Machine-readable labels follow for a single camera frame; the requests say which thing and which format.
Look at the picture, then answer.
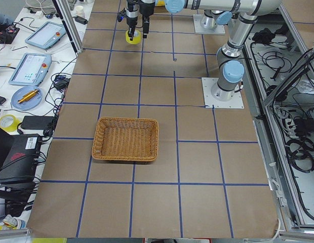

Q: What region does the black computer box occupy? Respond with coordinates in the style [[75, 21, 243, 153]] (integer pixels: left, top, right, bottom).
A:
[[0, 128, 42, 185]]

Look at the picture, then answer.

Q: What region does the lavender white cup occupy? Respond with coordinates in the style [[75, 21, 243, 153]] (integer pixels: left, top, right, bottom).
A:
[[74, 5, 85, 18]]

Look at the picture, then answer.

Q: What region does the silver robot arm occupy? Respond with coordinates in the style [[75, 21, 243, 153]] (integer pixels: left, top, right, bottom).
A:
[[165, 0, 282, 102], [116, 1, 232, 44]]

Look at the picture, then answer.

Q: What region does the near teach pendant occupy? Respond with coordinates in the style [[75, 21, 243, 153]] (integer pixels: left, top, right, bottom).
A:
[[8, 53, 52, 86]]

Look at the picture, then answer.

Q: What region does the black power adapter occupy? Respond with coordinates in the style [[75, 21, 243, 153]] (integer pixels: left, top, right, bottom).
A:
[[20, 116, 54, 130]]

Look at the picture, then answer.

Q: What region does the spare yellow tape roll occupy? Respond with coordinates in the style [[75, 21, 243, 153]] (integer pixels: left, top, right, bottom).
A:
[[0, 114, 20, 133]]

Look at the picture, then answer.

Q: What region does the aluminium frame post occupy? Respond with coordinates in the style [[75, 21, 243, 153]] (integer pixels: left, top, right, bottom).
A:
[[52, 0, 84, 54]]

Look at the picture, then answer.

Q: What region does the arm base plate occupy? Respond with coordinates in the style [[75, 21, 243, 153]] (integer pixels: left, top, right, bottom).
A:
[[193, 14, 225, 35], [202, 77, 244, 109]]

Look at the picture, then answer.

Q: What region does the far teach pendant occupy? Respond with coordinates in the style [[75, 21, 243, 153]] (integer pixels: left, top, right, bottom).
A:
[[25, 21, 66, 50]]

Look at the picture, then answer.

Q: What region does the blue plate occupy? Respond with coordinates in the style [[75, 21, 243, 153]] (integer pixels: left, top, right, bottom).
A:
[[11, 86, 43, 111]]

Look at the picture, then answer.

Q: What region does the brass cylinder tool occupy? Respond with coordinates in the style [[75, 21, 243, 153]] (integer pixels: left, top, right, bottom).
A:
[[18, 89, 39, 104]]

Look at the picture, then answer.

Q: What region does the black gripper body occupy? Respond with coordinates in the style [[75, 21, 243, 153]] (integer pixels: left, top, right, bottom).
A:
[[117, 8, 137, 28], [138, 0, 155, 17]]

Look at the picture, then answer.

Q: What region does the brown wicker basket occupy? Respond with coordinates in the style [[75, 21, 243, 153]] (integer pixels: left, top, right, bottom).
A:
[[92, 117, 159, 163]]

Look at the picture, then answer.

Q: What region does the teach pendant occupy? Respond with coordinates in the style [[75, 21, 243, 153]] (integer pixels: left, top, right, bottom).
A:
[[25, 21, 66, 50], [8, 53, 52, 86]]

